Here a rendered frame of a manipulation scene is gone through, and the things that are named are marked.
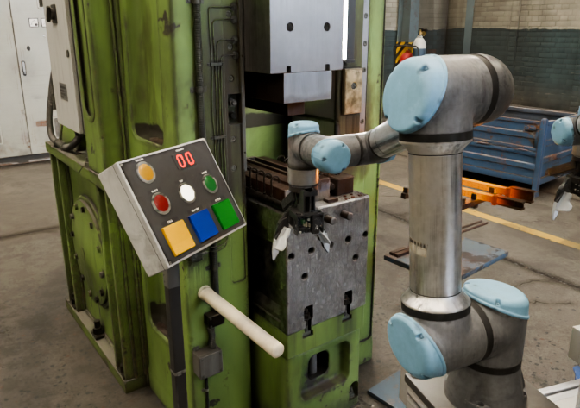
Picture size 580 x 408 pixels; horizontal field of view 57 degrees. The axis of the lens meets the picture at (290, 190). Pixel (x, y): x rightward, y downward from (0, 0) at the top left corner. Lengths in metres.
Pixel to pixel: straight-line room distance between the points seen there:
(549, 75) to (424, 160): 9.27
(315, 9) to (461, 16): 9.42
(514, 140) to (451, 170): 4.62
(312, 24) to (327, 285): 0.90
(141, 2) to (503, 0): 9.04
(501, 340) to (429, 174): 0.33
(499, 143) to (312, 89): 3.90
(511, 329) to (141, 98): 1.50
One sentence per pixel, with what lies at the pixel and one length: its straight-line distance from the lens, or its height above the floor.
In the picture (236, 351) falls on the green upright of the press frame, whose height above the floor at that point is 0.34.
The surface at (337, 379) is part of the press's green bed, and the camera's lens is 2.30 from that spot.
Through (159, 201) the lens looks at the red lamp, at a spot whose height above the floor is 1.10.
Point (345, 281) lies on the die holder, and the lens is 2.04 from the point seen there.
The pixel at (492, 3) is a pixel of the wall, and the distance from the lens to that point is 10.76.
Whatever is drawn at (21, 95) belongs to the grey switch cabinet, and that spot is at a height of 0.79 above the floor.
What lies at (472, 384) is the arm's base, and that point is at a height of 0.88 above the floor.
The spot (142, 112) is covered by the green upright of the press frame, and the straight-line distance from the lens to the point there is 2.08.
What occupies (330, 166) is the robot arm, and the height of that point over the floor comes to 1.22.
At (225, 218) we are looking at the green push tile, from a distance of 1.50.
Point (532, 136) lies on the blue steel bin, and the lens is 5.40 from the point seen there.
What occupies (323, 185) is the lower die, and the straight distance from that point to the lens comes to 1.91.
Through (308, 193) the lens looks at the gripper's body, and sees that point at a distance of 1.28.
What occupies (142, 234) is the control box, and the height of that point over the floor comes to 1.03.
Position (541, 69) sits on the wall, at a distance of 10.19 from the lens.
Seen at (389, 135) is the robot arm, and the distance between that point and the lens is 1.16.
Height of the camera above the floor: 1.50
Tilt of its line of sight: 17 degrees down
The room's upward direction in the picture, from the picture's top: straight up
